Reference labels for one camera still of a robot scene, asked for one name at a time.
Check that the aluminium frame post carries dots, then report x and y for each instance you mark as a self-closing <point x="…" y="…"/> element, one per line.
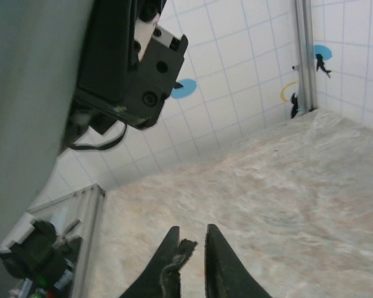
<point x="304" y="46"/>

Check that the aluminium floor rail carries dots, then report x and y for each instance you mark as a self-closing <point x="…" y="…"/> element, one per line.
<point x="90" y="217"/>

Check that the small circuit board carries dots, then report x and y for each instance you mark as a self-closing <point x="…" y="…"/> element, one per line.
<point x="43" y="281"/>

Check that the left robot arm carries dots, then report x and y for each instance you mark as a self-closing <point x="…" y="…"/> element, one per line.
<point x="25" y="93"/>

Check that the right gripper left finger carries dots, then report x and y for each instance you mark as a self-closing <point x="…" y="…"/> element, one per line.
<point x="155" y="279"/>

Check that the shark blue oval sticker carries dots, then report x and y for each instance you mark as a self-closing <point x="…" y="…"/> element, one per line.
<point x="324" y="52"/>

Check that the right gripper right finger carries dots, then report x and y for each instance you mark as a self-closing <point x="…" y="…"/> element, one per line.
<point x="223" y="273"/>

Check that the seal blue oval sticker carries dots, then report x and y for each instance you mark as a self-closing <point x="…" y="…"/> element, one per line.
<point x="186" y="88"/>

